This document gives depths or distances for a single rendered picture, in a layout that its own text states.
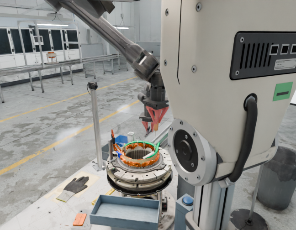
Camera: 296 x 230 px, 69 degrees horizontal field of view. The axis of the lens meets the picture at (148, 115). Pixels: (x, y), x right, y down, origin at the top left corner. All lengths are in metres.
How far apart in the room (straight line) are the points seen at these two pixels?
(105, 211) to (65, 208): 0.46
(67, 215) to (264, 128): 1.08
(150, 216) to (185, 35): 0.70
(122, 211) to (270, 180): 1.83
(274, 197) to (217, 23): 2.35
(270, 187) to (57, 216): 1.97
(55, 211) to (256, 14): 1.25
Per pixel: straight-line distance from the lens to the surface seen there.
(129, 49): 0.74
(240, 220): 2.43
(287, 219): 2.65
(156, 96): 0.78
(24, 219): 1.38
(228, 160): 0.45
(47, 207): 1.39
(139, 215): 0.90
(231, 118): 0.40
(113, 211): 0.92
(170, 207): 1.26
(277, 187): 2.52
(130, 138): 1.13
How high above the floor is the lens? 1.67
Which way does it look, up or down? 21 degrees down
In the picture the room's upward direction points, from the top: straight up
